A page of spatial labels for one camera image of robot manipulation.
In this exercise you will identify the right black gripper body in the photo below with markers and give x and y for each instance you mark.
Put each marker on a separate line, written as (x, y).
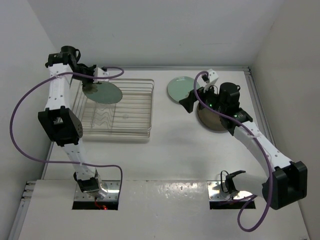
(209, 98)

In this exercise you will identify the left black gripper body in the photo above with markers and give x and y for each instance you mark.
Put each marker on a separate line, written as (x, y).
(87, 71)

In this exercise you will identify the teal flower plate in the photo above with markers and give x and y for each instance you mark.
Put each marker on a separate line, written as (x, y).
(179, 88)
(102, 92)

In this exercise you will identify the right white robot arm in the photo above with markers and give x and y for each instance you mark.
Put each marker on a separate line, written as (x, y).
(285, 181)

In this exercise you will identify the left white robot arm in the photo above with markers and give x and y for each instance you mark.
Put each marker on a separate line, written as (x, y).
(60, 123)

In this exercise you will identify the brown speckled plate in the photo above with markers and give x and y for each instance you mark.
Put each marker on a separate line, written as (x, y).
(210, 120)

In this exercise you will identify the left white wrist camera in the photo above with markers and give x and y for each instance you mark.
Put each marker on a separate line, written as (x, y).
(101, 75)

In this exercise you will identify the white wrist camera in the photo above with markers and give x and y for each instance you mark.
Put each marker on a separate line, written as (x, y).
(210, 78)
(101, 75)

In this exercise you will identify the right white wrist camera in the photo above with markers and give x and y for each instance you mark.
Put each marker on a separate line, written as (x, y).
(210, 78)

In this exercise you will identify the aluminium frame rail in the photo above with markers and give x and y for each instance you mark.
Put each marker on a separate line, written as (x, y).
(261, 118)

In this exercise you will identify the wire dish rack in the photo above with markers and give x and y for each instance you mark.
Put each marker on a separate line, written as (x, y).
(130, 118)

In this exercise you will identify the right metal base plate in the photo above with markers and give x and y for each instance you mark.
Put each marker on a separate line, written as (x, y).
(217, 192)

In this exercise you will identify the metal base plate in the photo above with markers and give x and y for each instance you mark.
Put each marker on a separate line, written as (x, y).
(110, 193)
(217, 192)

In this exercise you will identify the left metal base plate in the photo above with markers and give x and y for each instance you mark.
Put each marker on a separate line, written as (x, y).
(110, 193)

